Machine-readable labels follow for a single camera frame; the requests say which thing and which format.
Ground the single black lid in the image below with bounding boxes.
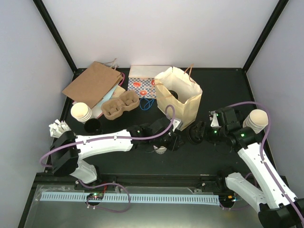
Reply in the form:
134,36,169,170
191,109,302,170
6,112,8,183
169,90,178,99
187,121,206,144

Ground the cream paper bag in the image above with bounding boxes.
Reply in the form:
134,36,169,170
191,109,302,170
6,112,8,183
154,65,202,131

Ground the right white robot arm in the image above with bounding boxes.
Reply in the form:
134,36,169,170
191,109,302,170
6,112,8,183
203,107,304,228

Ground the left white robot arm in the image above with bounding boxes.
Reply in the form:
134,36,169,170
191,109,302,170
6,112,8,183
50,117,184,190

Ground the right white cup stack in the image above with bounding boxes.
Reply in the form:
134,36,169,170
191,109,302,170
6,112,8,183
243,109,269,134

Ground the white cup stack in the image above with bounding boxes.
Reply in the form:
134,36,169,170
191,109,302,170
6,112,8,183
70,102,93,123
243,109,269,134

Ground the blue checkered bakery bag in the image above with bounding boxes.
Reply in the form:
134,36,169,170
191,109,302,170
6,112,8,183
128,65,170,111

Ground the light blue paper bag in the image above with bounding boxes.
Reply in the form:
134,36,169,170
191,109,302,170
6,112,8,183
104,85,125,99

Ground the small green circuit board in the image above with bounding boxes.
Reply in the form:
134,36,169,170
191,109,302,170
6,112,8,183
86,193,104,200

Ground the left white cup stack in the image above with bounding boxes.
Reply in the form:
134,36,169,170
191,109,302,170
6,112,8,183
70,102,93,123

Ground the brown kraft paper bag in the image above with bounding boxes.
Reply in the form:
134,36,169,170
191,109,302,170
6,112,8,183
62,61,123,108

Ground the crumpled white paper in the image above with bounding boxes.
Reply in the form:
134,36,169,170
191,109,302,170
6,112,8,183
49,119,71,138

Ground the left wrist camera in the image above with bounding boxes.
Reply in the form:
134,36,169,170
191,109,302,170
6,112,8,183
172,119,183,131

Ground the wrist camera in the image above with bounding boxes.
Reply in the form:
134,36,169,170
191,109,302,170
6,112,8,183
172,119,183,131
209,111,220,129

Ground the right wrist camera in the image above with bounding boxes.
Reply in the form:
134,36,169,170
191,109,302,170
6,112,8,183
209,111,220,129

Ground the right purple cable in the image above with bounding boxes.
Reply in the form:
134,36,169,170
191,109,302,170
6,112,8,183
228,101,304,221

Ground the light blue cable duct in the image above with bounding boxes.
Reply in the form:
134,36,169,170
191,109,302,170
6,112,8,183
40,192,220,206

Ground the right black frame post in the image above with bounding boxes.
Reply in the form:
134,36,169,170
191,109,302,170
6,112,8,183
242,0,289,73

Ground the black frame post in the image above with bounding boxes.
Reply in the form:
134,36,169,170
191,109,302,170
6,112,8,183
242,0,289,73
33,0,77,73

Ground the left black frame post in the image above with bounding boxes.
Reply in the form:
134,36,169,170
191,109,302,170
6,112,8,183
33,0,77,73

